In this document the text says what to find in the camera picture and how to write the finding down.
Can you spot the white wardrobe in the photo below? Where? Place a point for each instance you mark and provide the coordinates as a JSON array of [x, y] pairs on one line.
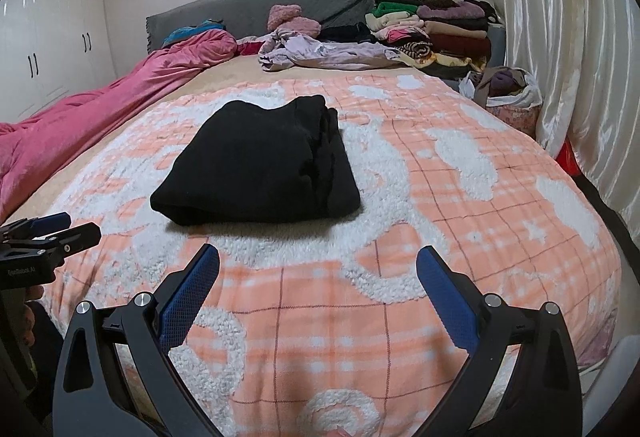
[[55, 27]]

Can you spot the magenta cloth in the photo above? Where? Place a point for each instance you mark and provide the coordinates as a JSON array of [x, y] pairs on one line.
[[249, 48]]

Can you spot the pink quilt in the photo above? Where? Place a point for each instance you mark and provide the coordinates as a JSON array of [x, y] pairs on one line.
[[100, 117]]

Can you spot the lilac garment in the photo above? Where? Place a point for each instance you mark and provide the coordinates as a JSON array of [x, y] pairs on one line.
[[325, 54]]

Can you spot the red bag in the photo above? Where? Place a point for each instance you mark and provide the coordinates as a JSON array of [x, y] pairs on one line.
[[567, 159]]

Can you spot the grey blue panel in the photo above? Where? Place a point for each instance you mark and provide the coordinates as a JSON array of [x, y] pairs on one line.
[[496, 44]]

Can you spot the stack of folded clothes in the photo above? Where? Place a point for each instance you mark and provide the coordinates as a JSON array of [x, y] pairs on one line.
[[450, 37]]

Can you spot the white bag of clothes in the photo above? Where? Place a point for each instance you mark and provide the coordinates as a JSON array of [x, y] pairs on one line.
[[505, 84]]

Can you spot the white satin curtain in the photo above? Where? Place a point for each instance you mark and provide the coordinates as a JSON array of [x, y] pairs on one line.
[[575, 42]]

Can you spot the dark navy garment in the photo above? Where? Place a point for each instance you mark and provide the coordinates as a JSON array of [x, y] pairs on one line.
[[345, 34]]

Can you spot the black sweater with orange cuffs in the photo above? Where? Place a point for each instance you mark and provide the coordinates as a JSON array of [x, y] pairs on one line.
[[260, 167]]

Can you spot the orange plaid fleece blanket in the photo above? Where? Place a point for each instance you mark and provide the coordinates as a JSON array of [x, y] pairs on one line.
[[350, 307]]

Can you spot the grey headboard cover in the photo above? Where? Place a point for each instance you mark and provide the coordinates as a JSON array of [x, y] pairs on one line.
[[250, 7]]

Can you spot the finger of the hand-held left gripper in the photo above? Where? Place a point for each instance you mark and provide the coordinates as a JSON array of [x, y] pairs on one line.
[[77, 239], [52, 220]]

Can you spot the blue cloth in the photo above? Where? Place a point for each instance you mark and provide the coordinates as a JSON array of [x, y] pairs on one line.
[[182, 34]]

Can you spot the pink floral basket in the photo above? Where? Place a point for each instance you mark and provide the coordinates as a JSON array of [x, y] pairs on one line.
[[515, 119]]

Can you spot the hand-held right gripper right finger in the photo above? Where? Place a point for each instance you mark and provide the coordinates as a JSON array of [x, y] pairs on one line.
[[447, 302]]

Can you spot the dark pink fluffy cloth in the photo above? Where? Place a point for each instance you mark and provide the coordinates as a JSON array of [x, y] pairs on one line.
[[284, 16]]

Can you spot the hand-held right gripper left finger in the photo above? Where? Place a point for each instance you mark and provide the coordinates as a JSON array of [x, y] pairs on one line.
[[192, 297]]

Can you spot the person's left hand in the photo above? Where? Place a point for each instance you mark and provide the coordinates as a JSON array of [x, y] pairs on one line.
[[31, 294]]

